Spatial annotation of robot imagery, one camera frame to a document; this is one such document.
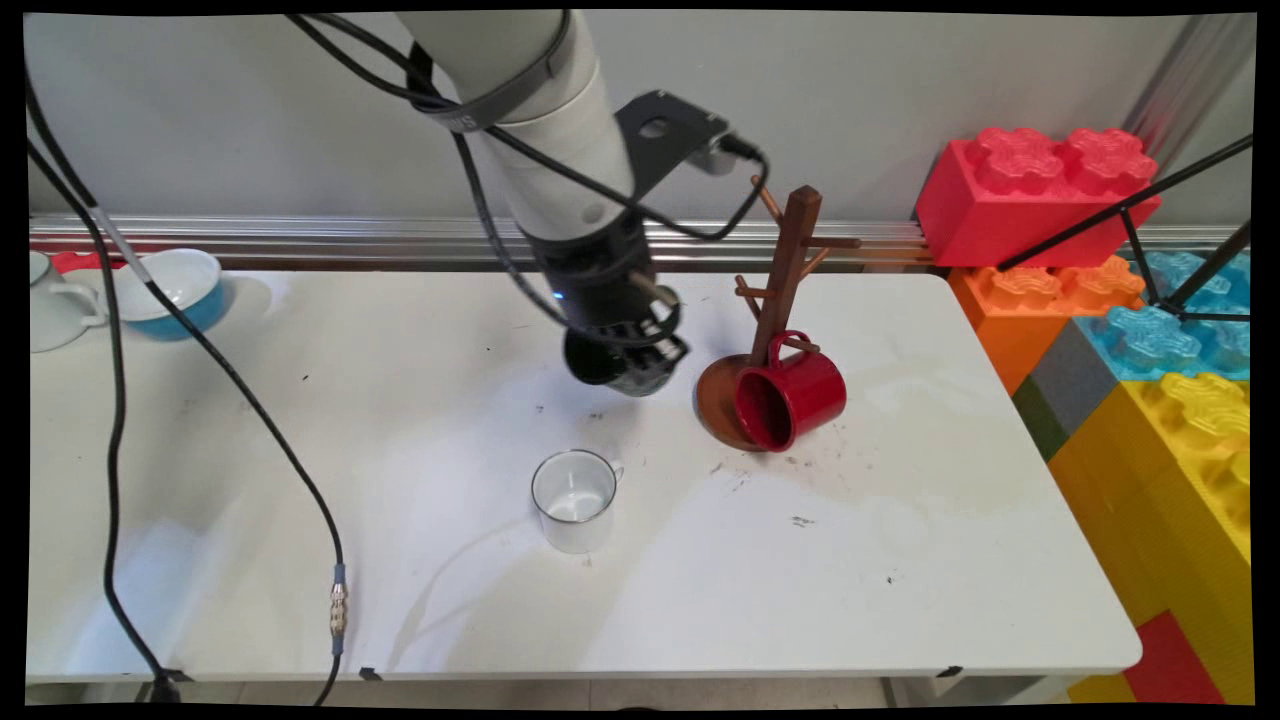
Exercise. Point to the small red toy brick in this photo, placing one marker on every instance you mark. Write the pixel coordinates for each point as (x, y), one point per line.
(1175, 665)

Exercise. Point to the orange giant toy brick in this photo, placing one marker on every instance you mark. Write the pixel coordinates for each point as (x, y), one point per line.
(1010, 320)

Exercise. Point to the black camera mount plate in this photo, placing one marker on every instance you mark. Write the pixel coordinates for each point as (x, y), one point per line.
(665, 130)

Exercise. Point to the white enamel mug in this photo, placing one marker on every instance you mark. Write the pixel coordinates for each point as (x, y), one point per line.
(575, 495)

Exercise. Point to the small red object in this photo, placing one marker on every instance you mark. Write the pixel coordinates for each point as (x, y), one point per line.
(80, 262)

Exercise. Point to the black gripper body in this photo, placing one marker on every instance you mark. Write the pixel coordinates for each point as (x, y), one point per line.
(600, 275)

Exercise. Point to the red giant toy brick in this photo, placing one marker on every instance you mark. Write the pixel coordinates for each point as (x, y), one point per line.
(1010, 205)

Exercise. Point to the black tripod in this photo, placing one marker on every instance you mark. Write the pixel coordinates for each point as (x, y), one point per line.
(1125, 208)

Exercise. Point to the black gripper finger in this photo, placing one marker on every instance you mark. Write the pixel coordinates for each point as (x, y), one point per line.
(670, 358)
(632, 337)

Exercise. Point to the brown wooden mug tree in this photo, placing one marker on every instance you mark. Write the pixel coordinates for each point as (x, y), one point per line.
(790, 260)

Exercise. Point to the yellow giant toy brick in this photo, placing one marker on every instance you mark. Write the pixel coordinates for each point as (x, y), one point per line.
(1160, 480)

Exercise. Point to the light blue giant toy brick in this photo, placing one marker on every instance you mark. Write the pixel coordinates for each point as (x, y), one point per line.
(1150, 335)

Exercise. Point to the green giant toy brick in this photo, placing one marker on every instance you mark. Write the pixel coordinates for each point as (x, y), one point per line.
(1042, 420)

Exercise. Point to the red mug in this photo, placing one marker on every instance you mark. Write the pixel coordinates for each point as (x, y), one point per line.
(800, 395)

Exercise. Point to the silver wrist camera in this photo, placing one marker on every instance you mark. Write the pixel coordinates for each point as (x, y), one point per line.
(722, 155)

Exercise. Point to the blue and white bowl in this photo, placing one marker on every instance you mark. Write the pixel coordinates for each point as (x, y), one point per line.
(190, 290)

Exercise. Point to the grey giant toy brick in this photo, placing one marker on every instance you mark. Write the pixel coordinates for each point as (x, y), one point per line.
(1075, 385)

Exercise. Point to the aluminium wall rail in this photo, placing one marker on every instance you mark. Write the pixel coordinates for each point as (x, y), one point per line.
(300, 240)

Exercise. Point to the green mug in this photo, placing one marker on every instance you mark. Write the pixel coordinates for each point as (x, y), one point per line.
(600, 368)

